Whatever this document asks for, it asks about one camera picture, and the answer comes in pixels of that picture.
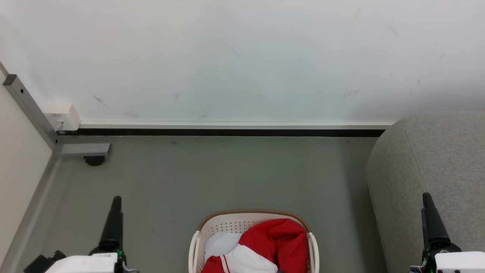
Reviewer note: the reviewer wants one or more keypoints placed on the white garment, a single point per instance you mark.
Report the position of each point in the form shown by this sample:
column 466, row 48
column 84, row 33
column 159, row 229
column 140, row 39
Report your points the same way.
column 223, row 243

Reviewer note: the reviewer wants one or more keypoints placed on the red garment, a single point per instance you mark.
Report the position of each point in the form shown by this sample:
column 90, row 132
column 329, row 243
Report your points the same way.
column 282, row 239

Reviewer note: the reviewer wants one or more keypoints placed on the red white basketball shorts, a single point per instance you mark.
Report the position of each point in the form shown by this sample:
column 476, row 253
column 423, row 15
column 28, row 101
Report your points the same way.
column 246, row 262

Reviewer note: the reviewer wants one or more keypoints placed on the black round frame foot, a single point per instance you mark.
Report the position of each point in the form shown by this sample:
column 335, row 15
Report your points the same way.
column 94, row 160

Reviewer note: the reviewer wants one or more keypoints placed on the white perforated laundry basket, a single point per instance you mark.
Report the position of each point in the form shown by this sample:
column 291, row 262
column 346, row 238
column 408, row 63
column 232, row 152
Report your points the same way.
column 227, row 224

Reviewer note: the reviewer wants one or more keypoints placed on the white and black baseboard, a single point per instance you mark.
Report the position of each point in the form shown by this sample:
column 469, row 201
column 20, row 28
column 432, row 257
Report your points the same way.
column 235, row 129

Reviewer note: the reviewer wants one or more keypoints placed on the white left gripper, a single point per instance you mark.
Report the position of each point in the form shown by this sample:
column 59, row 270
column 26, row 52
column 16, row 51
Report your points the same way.
column 85, row 263

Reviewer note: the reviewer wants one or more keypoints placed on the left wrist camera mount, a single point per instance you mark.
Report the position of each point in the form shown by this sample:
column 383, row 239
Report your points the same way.
column 41, row 263

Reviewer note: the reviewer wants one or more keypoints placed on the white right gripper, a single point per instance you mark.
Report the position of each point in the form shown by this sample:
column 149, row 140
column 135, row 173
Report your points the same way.
column 458, row 262

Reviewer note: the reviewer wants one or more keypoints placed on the white wall box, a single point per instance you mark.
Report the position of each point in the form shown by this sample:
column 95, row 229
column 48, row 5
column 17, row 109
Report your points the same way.
column 62, row 115

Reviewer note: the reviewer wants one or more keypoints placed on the grey fabric sofa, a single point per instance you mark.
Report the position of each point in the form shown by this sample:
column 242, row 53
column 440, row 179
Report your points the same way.
column 432, row 174

